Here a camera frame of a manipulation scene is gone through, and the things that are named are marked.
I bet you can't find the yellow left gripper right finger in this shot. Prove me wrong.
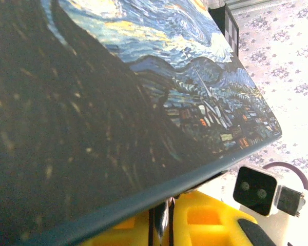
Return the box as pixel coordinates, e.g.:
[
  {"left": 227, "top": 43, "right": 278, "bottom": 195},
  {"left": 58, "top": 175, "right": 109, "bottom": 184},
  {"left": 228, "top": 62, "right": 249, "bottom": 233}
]
[{"left": 169, "top": 190, "right": 277, "bottom": 246}]

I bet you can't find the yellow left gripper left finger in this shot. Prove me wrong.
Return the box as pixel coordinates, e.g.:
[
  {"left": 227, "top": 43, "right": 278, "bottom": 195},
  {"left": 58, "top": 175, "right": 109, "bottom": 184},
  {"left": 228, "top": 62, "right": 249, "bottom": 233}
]
[{"left": 82, "top": 209, "right": 155, "bottom": 246}]

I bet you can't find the starry night print box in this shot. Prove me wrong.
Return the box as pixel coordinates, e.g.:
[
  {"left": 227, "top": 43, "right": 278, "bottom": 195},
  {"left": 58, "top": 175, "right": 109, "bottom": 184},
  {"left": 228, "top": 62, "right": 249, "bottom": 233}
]
[{"left": 0, "top": 0, "right": 283, "bottom": 246}]

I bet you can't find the black grey chessboard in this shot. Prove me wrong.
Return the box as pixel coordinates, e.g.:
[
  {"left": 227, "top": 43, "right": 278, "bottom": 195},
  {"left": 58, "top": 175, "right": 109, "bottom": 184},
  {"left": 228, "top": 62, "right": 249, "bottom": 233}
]
[{"left": 209, "top": 5, "right": 241, "bottom": 56}]

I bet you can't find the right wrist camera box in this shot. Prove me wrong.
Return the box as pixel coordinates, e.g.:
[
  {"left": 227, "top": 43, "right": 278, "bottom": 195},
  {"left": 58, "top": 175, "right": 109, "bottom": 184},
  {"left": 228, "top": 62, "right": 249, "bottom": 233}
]
[{"left": 232, "top": 165, "right": 284, "bottom": 218}]

